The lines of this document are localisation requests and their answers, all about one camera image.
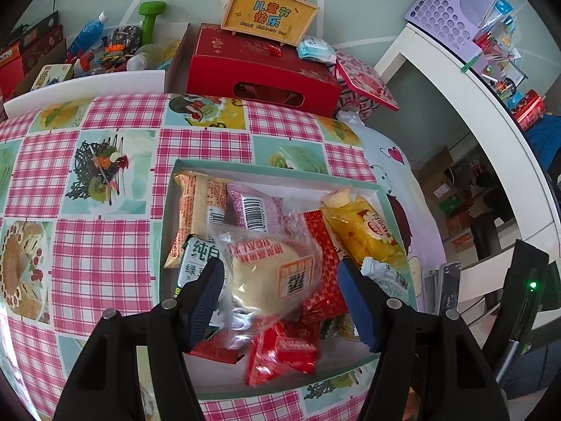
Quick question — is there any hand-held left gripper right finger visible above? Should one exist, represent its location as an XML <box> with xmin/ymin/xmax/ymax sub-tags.
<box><xmin>337</xmin><ymin>257</ymin><xmax>511</xmax><ymax>421</ymax></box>

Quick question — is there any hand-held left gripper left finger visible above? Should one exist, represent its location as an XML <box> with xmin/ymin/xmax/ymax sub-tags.
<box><xmin>53</xmin><ymin>258</ymin><xmax>226</xmax><ymax>421</ymax></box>

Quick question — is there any bun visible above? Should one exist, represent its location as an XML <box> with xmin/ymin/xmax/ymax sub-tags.
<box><xmin>218</xmin><ymin>223</ymin><xmax>323</xmax><ymax>352</ymax></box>

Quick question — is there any yellow snack packet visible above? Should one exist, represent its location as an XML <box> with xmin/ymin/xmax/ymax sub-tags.
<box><xmin>321</xmin><ymin>186</ymin><xmax>408</xmax><ymax>275</ymax></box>

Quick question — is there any crinkly red snack packet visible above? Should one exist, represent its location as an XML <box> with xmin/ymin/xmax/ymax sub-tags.
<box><xmin>243</xmin><ymin>320</ymin><xmax>320</xmax><ymax>387</ymax></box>

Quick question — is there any teal shallow box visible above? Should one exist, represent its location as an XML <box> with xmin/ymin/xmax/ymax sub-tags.
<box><xmin>158</xmin><ymin>158</ymin><xmax>417</xmax><ymax>401</ymax></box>

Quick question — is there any flat red patterned packet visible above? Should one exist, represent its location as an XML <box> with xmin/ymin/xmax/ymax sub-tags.
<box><xmin>302</xmin><ymin>210</ymin><xmax>351</xmax><ymax>323</ymax></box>

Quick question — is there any silver green snack packet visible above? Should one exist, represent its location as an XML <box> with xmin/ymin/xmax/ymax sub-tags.
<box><xmin>360</xmin><ymin>257</ymin><xmax>415</xmax><ymax>301</ymax></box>

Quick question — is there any white green biscuit packet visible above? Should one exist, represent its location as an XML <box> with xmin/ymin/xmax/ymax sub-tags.
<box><xmin>174</xmin><ymin>234</ymin><xmax>222</xmax><ymax>338</ymax></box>

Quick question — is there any dark red snack packet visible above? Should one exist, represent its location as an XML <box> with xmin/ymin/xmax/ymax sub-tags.
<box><xmin>189</xmin><ymin>338</ymin><xmax>248</xmax><ymax>365</ymax></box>

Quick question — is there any orange snack packet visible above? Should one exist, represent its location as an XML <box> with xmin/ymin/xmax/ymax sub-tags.
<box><xmin>164</xmin><ymin>172</ymin><xmax>234</xmax><ymax>270</ymax></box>

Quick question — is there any pink snack packet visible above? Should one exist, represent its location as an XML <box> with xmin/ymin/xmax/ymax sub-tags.
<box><xmin>225</xmin><ymin>183</ymin><xmax>303</xmax><ymax>246</ymax></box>

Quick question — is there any pink checked tablecloth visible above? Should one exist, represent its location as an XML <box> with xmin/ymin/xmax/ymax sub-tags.
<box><xmin>0</xmin><ymin>92</ymin><xmax>421</xmax><ymax>421</ymax></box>

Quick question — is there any printed bedsheet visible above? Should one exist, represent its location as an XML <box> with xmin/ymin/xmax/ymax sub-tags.
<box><xmin>337</xmin><ymin>112</ymin><xmax>445</xmax><ymax>312</ymax></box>

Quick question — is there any shiny red can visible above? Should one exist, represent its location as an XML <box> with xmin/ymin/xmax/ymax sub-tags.
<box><xmin>511</xmin><ymin>90</ymin><xmax>546</xmax><ymax>130</ymax></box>

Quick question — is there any red patterned tin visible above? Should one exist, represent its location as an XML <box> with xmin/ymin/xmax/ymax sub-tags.
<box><xmin>334</xmin><ymin>50</ymin><xmax>400</xmax><ymax>119</ymax></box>

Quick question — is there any red gift box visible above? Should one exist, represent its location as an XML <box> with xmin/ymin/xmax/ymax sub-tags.
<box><xmin>186</xmin><ymin>23</ymin><xmax>343</xmax><ymax>118</ymax></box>

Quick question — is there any brown cardboard box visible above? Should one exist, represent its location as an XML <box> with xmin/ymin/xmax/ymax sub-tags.
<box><xmin>9</xmin><ymin>22</ymin><xmax>190</xmax><ymax>97</ymax></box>

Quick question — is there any white desk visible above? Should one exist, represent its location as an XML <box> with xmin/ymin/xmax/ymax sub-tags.
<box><xmin>374</xmin><ymin>22</ymin><xmax>561</xmax><ymax>290</ymax></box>

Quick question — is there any clear plastic bottle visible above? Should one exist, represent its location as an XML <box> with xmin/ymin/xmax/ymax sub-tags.
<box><xmin>127</xmin><ymin>43</ymin><xmax>180</xmax><ymax>71</ymax></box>

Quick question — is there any wet wipes pack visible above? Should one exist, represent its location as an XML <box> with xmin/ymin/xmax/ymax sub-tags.
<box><xmin>297</xmin><ymin>35</ymin><xmax>337</xmax><ymax>63</ymax></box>

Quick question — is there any small printed box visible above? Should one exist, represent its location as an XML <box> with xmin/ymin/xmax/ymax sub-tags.
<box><xmin>32</xmin><ymin>64</ymin><xmax>73</xmax><ymax>91</ymax></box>

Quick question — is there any colourful toy pack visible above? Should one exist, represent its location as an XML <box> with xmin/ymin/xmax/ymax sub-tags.
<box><xmin>103</xmin><ymin>26</ymin><xmax>143</xmax><ymax>60</ymax></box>

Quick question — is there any green dumbbell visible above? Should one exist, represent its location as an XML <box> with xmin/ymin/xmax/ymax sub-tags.
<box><xmin>139</xmin><ymin>1</ymin><xmax>167</xmax><ymax>47</ymax></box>

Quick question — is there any blue plastic bottle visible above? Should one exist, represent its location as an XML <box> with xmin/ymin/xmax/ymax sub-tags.
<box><xmin>66</xmin><ymin>12</ymin><xmax>110</xmax><ymax>63</ymax></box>

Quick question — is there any purple perforated basket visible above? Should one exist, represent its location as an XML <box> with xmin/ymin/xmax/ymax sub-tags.
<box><xmin>403</xmin><ymin>0</ymin><xmax>500</xmax><ymax>55</ymax></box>

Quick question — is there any dark printed carton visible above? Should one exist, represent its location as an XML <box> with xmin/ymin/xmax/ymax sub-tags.
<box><xmin>20</xmin><ymin>11</ymin><xmax>64</xmax><ymax>71</ymax></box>

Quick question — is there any yellow gift case with handle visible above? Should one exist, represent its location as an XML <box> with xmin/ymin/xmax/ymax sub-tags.
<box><xmin>220</xmin><ymin>0</ymin><xmax>320</xmax><ymax>47</ymax></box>

